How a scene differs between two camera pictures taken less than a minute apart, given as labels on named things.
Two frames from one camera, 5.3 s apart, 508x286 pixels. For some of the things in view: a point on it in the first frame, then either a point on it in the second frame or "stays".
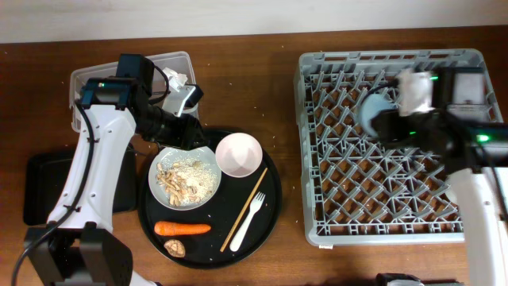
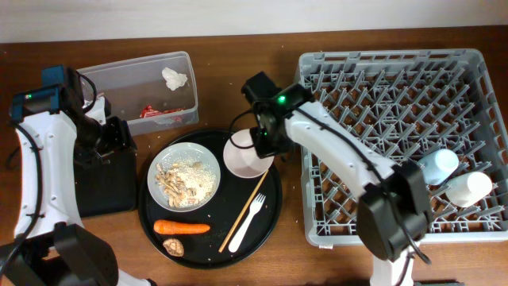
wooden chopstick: (244, 206) stays
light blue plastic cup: (371, 105) → (438, 165)
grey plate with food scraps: (183, 179) stays
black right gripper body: (413, 129) → (267, 145)
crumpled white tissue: (175, 80) stays
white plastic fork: (254, 206) stays
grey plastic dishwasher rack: (358, 191) stays
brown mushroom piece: (175, 248) stays
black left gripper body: (167, 128) → (102, 141)
